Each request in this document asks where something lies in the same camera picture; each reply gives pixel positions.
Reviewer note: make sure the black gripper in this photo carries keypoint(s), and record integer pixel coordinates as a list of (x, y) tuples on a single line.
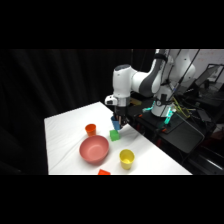
[(120, 111)]

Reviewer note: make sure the blue plastic cup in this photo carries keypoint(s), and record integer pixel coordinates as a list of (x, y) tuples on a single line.
[(114, 125)]

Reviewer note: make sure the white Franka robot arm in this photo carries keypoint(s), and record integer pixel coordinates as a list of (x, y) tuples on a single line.
[(125, 81)]

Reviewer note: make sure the orange plastic cup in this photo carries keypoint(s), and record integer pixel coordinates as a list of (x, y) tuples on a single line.
[(90, 130)]

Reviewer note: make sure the yellow plastic cup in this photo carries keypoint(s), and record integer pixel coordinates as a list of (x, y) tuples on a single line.
[(127, 159)]

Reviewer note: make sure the pink plastic bowl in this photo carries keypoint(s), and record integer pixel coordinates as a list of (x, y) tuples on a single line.
[(94, 149)]

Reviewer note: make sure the green cube block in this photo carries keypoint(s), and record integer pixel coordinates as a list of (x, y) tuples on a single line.
[(114, 135)]

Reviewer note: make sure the green status light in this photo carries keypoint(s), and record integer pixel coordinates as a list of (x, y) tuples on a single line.
[(167, 117)]

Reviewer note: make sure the red-orange block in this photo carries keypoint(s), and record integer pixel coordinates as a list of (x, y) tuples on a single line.
[(104, 172)]

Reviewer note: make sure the black robot stand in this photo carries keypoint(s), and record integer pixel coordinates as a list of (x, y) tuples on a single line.
[(180, 133)]

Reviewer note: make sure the black curtain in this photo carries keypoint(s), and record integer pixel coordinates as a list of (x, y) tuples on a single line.
[(40, 86)]

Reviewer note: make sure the black laptop screen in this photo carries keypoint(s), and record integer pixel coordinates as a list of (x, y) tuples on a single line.
[(208, 76)]

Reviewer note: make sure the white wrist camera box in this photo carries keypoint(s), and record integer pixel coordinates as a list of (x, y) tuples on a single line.
[(111, 100)]

